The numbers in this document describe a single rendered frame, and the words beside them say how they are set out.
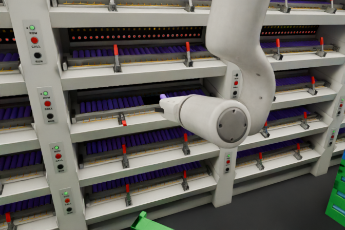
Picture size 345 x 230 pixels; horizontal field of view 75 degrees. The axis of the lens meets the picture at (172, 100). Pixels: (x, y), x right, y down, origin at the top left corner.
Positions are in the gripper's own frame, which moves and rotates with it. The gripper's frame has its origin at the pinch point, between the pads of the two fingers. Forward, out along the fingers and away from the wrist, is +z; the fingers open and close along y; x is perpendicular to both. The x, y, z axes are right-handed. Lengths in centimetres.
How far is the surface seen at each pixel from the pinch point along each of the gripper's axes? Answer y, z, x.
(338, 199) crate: -80, 4, 56
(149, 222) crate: 7.5, 13.4, 44.6
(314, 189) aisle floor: -90, 24, 63
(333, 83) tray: -100, 21, 4
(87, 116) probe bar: 24.0, 23.2, 3.7
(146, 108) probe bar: 2.2, 23.0, 3.6
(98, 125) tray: 20.5, 21.3, 7.3
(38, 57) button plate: 34.7, 12.8, -17.0
